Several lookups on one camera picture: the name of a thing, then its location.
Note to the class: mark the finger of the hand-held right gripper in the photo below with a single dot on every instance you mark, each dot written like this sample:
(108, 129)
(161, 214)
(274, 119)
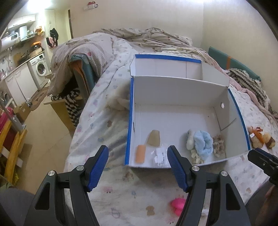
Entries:
(259, 159)
(268, 154)

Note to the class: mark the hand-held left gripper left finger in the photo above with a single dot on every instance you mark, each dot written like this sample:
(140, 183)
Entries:
(97, 170)

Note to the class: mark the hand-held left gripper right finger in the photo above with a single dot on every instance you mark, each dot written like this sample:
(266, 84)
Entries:
(177, 170)

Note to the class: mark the clear plastic packet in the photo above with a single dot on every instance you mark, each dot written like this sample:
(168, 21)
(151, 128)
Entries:
(159, 155)

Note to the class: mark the cream scrunchie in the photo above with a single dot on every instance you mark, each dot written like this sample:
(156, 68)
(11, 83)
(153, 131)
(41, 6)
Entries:
(197, 157)

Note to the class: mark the pink soft toy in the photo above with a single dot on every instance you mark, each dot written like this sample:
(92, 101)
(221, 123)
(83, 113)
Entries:
(177, 204)

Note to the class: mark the cream soft roll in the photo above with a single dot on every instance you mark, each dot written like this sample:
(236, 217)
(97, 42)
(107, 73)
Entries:
(190, 139)

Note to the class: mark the light blue fluffy scrunchie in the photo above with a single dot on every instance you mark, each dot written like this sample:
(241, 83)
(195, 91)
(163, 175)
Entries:
(203, 143)

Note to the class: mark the orange rectangular sponge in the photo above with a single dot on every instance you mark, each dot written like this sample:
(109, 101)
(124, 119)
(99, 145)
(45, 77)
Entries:
(140, 154)

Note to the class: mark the tan cloth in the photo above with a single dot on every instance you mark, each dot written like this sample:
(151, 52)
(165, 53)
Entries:
(154, 138)

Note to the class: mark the blue cardboard box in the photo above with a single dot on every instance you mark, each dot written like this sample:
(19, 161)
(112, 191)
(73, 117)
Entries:
(173, 117)

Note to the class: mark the person's right hand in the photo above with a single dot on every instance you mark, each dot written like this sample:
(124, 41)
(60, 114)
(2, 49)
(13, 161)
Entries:
(272, 198)

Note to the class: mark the brown sushi plush toy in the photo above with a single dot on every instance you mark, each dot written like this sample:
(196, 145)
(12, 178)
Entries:
(270, 141)

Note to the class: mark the shrimp sushi plush toy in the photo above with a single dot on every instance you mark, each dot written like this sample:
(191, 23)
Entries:
(256, 138)

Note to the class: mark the person's right leg grey pants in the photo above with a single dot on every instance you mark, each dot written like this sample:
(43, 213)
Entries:
(256, 206)

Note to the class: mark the person's leg grey pants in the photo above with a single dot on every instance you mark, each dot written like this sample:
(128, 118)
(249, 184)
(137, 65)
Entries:
(256, 206)
(13, 206)

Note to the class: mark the pink blanket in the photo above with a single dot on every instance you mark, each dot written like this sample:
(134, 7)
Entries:
(254, 95)

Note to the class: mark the black and white striped cloth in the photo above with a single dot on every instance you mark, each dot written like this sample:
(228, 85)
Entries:
(71, 108)

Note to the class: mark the cream fluffy cloth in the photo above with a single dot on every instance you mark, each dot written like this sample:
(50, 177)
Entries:
(118, 102)

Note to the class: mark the small wooden table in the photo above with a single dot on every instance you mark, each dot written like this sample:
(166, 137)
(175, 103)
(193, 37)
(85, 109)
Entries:
(59, 109)

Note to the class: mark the black and cream knitted blanket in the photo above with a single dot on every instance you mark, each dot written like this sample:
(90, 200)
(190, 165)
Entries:
(245, 78)

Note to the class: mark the yellow wooden chair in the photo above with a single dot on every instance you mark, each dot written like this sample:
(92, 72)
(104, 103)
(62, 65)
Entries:
(15, 147)

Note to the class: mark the person's left leg grey pants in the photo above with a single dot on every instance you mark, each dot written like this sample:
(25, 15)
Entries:
(13, 206)

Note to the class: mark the teal bed footboard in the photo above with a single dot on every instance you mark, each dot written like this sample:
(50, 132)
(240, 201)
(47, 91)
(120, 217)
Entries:
(85, 73)

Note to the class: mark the red bag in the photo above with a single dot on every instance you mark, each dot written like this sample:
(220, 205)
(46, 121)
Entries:
(6, 122)

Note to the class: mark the metal pole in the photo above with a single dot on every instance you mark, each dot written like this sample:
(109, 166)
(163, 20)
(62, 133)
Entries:
(10, 113)

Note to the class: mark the teal bed headboard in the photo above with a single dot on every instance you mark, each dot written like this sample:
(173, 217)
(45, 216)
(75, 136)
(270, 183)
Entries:
(219, 57)

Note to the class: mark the white kitchen cabinet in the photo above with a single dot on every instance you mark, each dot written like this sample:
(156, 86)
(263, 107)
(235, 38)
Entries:
(19, 82)

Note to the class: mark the white washing machine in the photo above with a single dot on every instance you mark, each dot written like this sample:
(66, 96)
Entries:
(39, 67)

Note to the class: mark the beige patterned quilt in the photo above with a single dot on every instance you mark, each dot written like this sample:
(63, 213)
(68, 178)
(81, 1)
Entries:
(91, 50)

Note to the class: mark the pink hanging cloth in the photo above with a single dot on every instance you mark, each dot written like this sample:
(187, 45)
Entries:
(51, 41)

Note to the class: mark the orange container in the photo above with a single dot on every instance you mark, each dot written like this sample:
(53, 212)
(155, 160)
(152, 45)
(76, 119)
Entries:
(35, 45)

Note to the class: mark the black hanging garment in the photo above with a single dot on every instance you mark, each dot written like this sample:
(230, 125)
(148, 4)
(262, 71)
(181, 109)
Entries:
(54, 33)

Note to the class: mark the white range hood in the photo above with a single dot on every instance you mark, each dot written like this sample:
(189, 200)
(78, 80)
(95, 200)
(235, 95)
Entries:
(23, 32)

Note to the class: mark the white water heater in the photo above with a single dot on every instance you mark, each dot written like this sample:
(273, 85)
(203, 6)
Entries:
(8, 40)

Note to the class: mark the wall hook with red item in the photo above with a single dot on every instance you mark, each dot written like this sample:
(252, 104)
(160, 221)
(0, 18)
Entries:
(91, 4)

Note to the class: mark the white wall cabinets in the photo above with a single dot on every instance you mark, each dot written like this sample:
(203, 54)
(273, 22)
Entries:
(21, 20)

